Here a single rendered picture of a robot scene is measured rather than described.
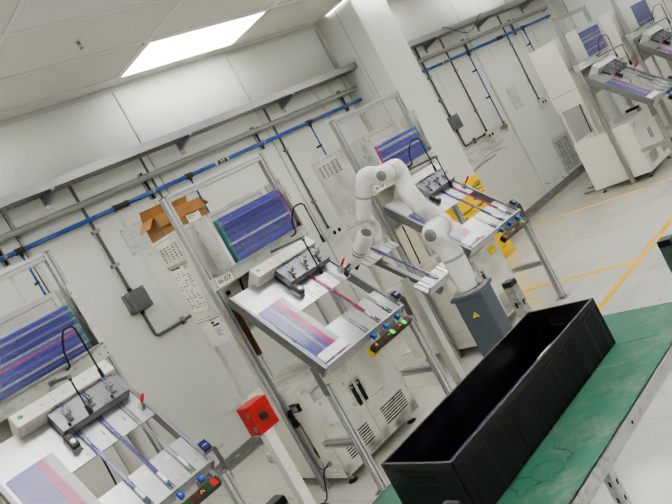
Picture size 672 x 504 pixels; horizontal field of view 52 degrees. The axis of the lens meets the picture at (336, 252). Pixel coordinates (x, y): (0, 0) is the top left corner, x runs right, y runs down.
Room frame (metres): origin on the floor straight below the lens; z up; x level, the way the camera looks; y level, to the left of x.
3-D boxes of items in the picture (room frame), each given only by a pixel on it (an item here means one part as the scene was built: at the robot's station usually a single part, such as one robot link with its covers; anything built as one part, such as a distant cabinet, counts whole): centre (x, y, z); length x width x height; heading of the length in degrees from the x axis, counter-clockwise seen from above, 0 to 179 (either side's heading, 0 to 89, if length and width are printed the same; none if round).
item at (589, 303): (1.30, -0.16, 1.01); 0.57 x 0.17 x 0.11; 131
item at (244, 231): (4.09, 0.36, 1.52); 0.51 x 0.13 x 0.27; 131
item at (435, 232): (3.50, -0.50, 1.00); 0.19 x 0.12 x 0.24; 145
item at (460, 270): (3.52, -0.52, 0.79); 0.19 x 0.19 x 0.18
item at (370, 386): (4.14, 0.48, 0.31); 0.70 x 0.65 x 0.62; 131
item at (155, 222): (4.24, 0.63, 1.82); 0.68 x 0.30 x 0.20; 131
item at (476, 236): (4.96, -0.75, 0.65); 1.01 x 0.73 x 1.29; 41
